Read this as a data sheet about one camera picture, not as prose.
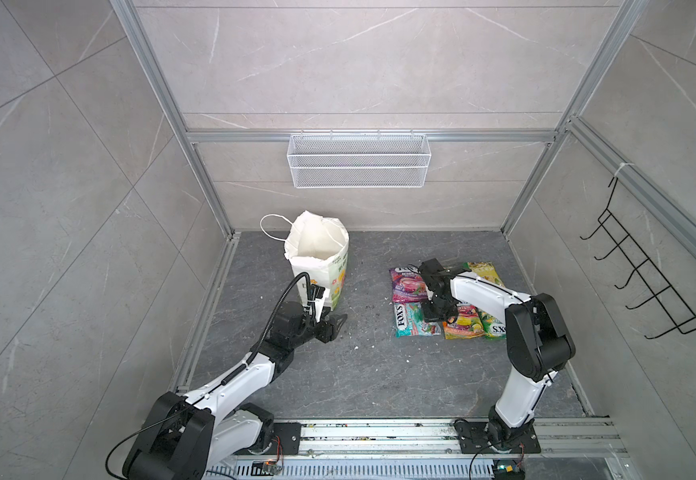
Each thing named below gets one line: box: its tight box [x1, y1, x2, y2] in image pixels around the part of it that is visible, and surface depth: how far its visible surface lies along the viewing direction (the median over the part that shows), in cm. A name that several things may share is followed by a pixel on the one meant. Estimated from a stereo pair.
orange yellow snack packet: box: [442, 304, 485, 340], surface depth 92 cm
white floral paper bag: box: [260, 210, 349, 311], surface depth 87 cm
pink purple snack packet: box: [389, 266, 428, 303], surface depth 102 cm
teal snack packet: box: [393, 301, 442, 338], surface depth 92 cm
